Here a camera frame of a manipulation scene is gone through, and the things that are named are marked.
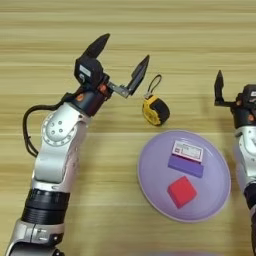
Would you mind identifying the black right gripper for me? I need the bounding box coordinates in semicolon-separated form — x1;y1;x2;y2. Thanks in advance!
213;69;256;130

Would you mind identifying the small white card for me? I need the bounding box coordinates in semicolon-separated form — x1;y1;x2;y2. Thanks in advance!
171;140;205;164

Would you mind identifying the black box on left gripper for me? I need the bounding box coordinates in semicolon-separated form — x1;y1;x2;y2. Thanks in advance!
73;54;104;89

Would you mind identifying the lilac round plate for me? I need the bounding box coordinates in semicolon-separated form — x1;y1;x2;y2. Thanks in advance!
137;129;232;223

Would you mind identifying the red cube block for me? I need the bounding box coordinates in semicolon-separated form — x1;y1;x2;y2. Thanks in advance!
166;175;198;210

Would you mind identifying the purple rectangular block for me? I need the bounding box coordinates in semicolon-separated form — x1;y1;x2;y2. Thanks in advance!
167;154;205;179

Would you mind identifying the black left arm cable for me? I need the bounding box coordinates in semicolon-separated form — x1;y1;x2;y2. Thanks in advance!
22;91;83;158

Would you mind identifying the yellow black tape measure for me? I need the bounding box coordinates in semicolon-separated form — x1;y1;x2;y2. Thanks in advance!
142;74;171;127

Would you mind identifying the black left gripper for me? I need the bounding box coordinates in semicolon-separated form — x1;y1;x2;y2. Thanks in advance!
68;33;151;118

